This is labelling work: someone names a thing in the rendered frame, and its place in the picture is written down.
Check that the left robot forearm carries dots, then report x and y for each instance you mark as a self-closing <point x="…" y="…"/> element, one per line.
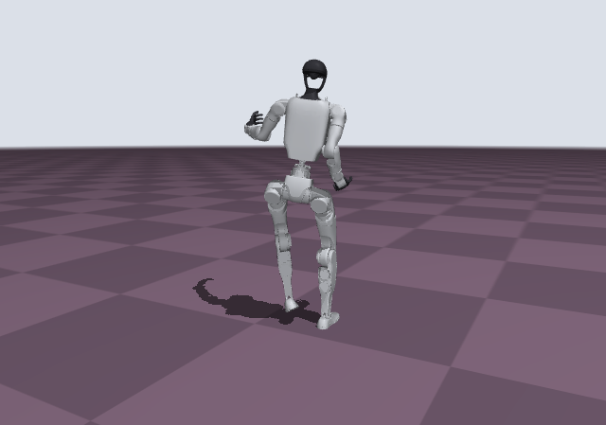
<point x="252" y="131"/>

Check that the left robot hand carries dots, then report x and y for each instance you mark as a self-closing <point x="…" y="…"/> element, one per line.
<point x="253" y="119"/>

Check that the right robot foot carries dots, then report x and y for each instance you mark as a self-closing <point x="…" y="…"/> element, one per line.
<point x="324" y="323"/>

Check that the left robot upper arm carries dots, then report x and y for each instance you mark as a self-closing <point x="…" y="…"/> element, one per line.
<point x="277" y="110"/>

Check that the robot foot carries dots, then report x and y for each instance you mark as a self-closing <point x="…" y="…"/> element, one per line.
<point x="324" y="323"/>
<point x="290" y="304"/>

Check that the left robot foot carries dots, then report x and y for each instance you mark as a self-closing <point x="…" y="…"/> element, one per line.
<point x="290" y="304"/>

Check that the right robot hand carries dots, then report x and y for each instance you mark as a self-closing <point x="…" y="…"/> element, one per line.
<point x="347" y="181"/>

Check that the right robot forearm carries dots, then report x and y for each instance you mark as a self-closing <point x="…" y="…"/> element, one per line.
<point x="334" y="166"/>

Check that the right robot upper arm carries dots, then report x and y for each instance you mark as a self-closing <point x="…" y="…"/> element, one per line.
<point x="339" y="118"/>

